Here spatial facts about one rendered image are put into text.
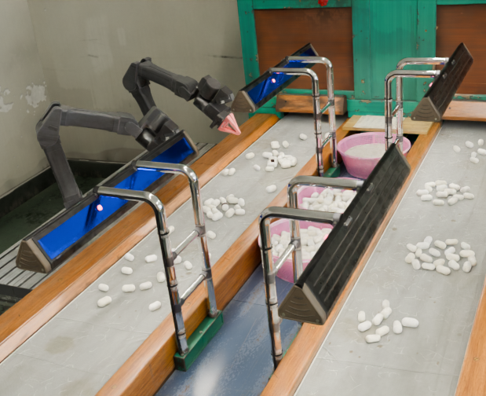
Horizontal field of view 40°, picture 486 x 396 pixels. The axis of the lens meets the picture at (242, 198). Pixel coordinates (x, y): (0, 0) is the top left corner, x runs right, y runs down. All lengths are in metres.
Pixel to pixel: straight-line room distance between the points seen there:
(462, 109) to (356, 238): 1.50
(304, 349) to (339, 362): 0.08
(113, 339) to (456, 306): 0.81
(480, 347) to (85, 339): 0.90
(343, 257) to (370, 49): 1.66
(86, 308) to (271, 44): 1.52
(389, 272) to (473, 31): 1.17
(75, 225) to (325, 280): 0.56
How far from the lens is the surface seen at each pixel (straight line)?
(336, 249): 1.18
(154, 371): 1.55
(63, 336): 1.71
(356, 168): 2.46
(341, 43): 2.78
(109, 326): 1.70
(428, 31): 2.68
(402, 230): 1.98
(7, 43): 4.36
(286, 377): 1.42
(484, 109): 2.67
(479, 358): 1.48
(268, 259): 1.34
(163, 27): 3.98
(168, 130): 2.13
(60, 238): 1.39
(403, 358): 1.50
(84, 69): 4.38
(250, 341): 1.67
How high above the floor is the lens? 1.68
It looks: 25 degrees down
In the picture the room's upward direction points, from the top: 6 degrees counter-clockwise
